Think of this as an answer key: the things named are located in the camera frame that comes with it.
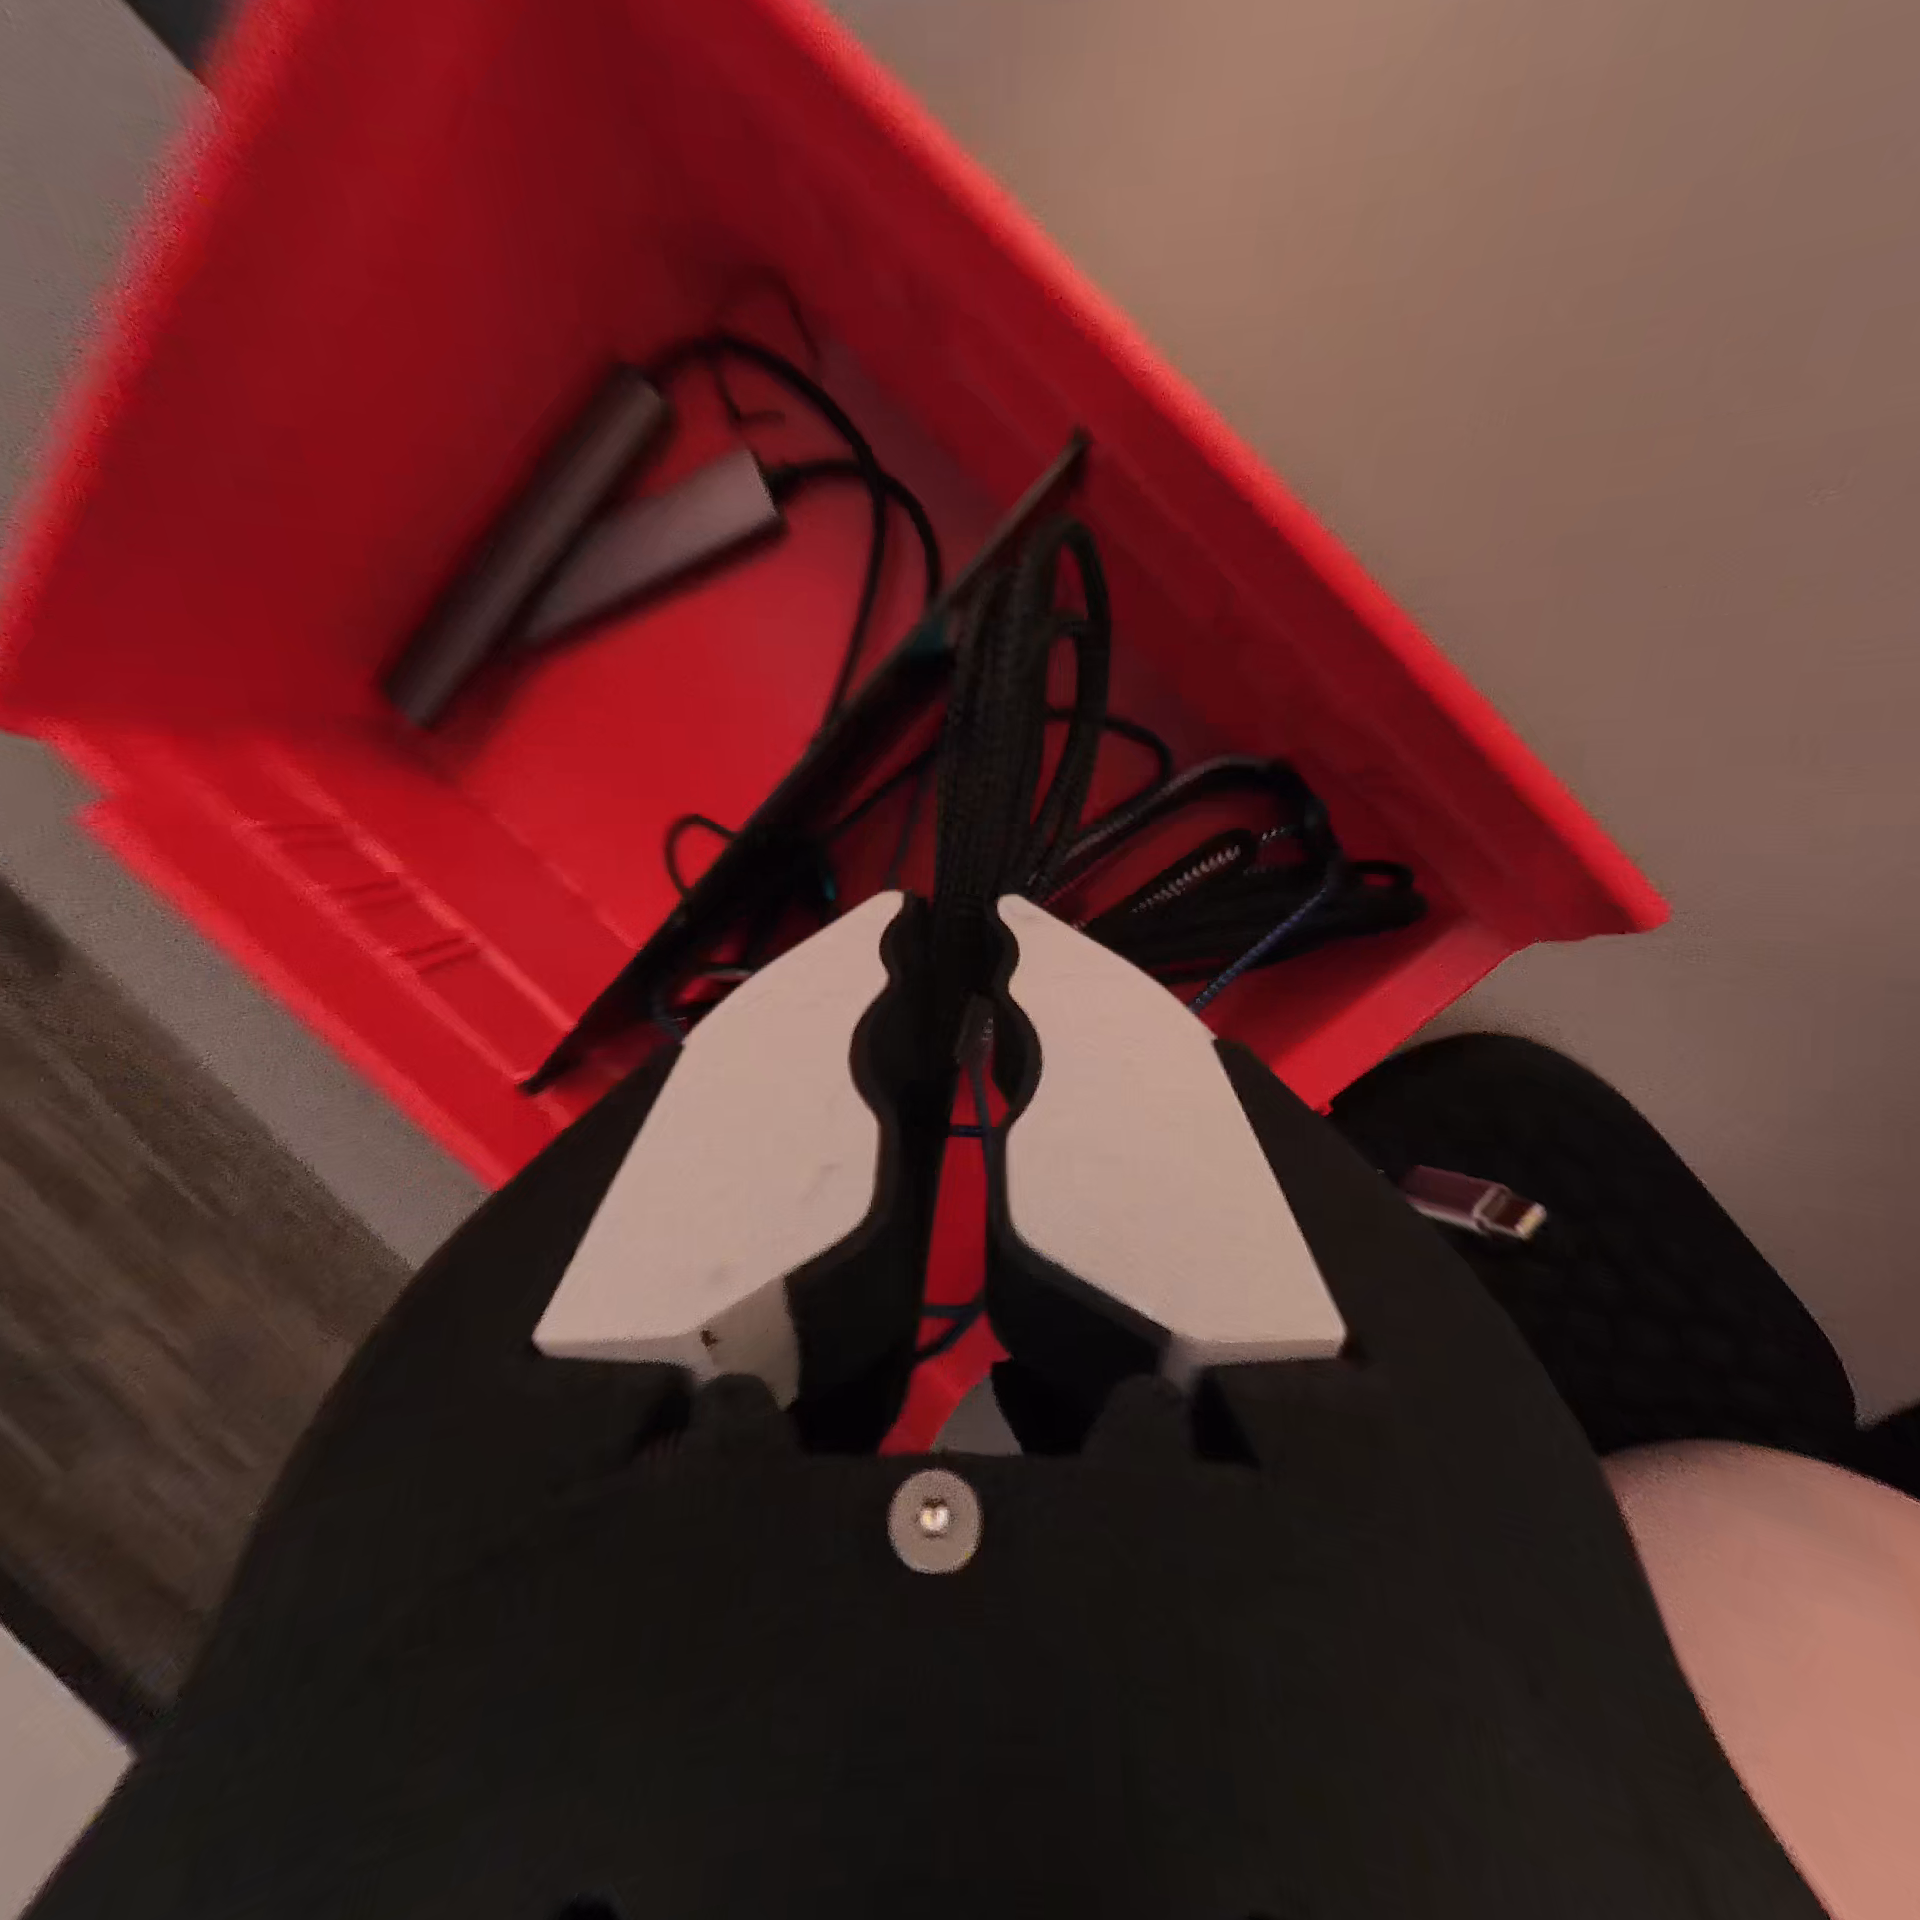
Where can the grey usb hub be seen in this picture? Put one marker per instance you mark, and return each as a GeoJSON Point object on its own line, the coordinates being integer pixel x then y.
{"type": "Point", "coordinates": [569, 503]}

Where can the red plastic bin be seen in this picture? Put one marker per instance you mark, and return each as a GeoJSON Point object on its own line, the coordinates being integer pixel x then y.
{"type": "Point", "coordinates": [374, 225]}

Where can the black foam pad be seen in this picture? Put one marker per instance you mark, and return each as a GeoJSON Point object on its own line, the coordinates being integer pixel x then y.
{"type": "Point", "coordinates": [1620, 1276]}

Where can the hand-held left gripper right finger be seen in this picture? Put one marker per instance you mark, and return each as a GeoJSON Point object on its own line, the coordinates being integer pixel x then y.
{"type": "Point", "coordinates": [1171, 1185]}

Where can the black bin divider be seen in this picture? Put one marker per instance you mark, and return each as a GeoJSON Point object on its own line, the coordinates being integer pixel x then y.
{"type": "Point", "coordinates": [840, 720]}

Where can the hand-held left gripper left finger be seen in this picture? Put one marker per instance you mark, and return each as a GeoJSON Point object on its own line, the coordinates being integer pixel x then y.
{"type": "Point", "coordinates": [721, 1185]}

